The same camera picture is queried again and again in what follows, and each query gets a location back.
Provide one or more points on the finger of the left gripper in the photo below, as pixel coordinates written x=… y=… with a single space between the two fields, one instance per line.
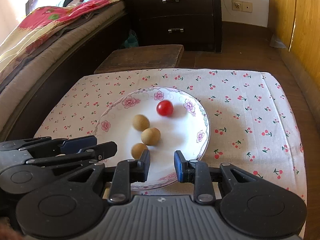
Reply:
x=47 y=147
x=95 y=153

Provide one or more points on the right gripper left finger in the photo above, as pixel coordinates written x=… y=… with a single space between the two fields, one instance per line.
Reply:
x=126 y=173

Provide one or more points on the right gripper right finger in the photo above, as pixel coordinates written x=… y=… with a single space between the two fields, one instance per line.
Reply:
x=197 y=173

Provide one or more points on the tan longan fruit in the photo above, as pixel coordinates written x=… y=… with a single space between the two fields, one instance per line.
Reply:
x=140 y=122
x=137 y=150
x=151 y=136

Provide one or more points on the red cherry tomato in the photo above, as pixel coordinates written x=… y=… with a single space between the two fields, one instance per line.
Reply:
x=165 y=108

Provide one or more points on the white floral ceramic plate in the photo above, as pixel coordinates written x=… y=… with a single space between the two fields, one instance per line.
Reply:
x=165 y=120

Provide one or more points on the bed with beige mattress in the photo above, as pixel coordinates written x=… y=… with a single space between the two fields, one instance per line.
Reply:
x=30 y=96

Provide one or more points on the cherry print tablecloth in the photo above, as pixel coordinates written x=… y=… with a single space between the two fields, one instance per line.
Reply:
x=251 y=122

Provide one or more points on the dark wooden stool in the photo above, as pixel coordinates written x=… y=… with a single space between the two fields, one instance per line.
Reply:
x=147 y=57

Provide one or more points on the floral red yellow quilt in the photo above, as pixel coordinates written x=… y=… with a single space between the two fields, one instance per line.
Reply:
x=37 y=27

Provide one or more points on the dark wooden nightstand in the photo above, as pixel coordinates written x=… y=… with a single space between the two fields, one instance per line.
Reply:
x=195 y=24

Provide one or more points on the wooden wardrobe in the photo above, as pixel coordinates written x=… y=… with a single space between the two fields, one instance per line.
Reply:
x=296 y=24

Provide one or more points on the wall power outlet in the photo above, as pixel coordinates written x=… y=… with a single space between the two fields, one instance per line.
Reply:
x=242 y=6

